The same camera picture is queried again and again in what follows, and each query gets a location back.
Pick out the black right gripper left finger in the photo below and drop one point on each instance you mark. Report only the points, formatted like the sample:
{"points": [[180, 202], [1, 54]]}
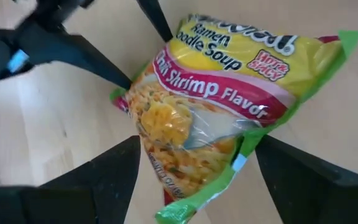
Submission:
{"points": [[104, 193]]}

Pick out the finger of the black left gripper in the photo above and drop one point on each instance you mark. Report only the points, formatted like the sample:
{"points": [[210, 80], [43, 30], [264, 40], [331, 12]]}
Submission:
{"points": [[155, 18], [92, 62]]}

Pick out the pink green noodle packet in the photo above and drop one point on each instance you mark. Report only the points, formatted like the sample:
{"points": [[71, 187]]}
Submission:
{"points": [[216, 102]]}

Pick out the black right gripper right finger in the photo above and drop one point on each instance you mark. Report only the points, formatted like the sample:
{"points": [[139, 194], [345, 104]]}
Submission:
{"points": [[309, 193]]}

